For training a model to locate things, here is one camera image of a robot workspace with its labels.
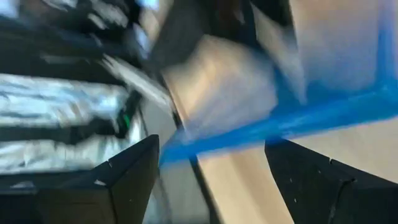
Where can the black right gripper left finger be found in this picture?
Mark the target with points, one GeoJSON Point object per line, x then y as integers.
{"type": "Point", "coordinates": [93, 199]}

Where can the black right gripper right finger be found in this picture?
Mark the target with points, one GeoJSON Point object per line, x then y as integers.
{"type": "Point", "coordinates": [326, 193]}

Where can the blue translucent jewel case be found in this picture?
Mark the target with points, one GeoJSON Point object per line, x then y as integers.
{"type": "Point", "coordinates": [311, 119]}

